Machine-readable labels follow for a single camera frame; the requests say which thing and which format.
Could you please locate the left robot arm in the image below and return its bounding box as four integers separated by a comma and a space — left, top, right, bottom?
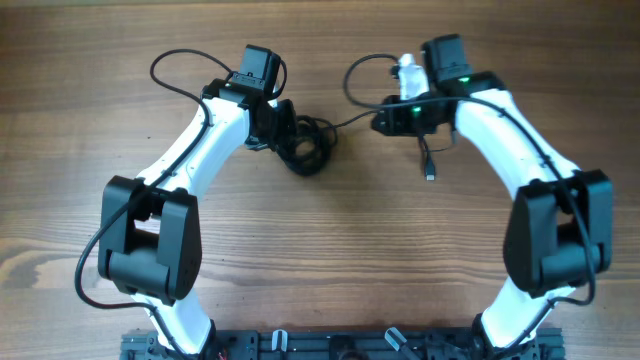
88, 45, 297, 359

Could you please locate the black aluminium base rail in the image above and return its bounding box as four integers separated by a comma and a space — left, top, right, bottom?
119, 328, 566, 360

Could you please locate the camera cable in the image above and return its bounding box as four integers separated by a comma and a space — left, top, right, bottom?
74, 48, 236, 360
342, 53, 597, 360

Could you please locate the right camera cable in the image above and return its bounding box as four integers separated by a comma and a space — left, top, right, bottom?
342, 53, 597, 360

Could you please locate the left camera cable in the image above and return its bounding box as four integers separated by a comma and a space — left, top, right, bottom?
74, 48, 236, 360

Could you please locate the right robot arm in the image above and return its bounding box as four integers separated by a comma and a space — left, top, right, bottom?
371, 34, 613, 358

